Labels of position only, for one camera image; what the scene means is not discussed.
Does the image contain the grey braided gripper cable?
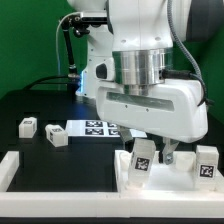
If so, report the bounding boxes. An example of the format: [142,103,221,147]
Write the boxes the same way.
[165,0,215,108]

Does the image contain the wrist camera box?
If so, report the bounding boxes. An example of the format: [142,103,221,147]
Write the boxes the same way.
[96,57,115,81]

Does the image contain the white U-shaped fence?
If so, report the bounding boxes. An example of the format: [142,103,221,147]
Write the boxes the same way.
[0,151,224,218]

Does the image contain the white square tabletop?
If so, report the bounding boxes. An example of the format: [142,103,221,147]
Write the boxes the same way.
[114,150,224,193]

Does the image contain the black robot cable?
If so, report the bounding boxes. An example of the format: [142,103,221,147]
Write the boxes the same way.
[22,15,83,92]

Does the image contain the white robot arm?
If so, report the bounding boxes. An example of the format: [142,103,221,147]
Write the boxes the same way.
[67,0,224,164]

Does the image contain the white sheet with tags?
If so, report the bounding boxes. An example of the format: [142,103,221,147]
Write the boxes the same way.
[64,119,148,139]

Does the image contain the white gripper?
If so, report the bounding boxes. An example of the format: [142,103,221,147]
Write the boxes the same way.
[96,79,208,165]

